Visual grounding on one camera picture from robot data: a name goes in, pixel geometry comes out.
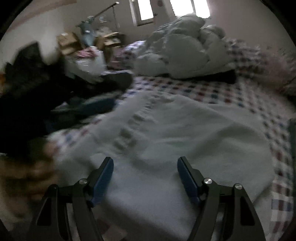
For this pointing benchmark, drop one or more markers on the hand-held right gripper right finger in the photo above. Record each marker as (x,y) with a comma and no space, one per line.
(188,183)

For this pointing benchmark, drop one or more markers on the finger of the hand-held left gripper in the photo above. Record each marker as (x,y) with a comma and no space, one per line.
(97,104)
(118,81)

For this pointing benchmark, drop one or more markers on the black clothes rack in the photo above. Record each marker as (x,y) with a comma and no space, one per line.
(113,16)

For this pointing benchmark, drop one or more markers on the grey-green pants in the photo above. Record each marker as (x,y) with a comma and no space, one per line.
(185,134)

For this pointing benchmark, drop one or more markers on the window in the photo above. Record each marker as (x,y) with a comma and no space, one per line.
(143,10)

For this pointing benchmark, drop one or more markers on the white printed curtain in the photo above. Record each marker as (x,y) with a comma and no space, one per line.
(161,7)

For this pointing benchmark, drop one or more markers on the dark teal folded cloth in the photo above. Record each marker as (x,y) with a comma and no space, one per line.
(292,132)

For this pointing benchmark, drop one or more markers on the pink cloth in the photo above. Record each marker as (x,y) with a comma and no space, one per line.
(86,53)

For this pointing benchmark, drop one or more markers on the pale green puffy duvet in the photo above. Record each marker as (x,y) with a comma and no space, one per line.
(185,46)

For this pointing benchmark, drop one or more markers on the closed cardboard box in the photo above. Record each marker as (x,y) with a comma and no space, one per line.
(67,40)

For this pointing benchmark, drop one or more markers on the clothes hangers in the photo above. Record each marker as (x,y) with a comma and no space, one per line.
(103,18)

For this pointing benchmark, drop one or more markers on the checkered bed sheet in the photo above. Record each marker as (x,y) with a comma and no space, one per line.
(231,92)

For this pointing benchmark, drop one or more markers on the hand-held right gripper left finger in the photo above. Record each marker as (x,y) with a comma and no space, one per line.
(104,180)

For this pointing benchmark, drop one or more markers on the checkered patchwork quilt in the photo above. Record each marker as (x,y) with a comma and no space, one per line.
(245,53)

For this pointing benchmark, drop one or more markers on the white laundry basket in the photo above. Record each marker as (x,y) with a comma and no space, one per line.
(90,67)

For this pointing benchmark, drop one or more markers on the person's left hand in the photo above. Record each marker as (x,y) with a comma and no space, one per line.
(27,173)

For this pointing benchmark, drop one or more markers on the open cardboard box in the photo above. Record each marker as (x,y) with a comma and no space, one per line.
(111,42)

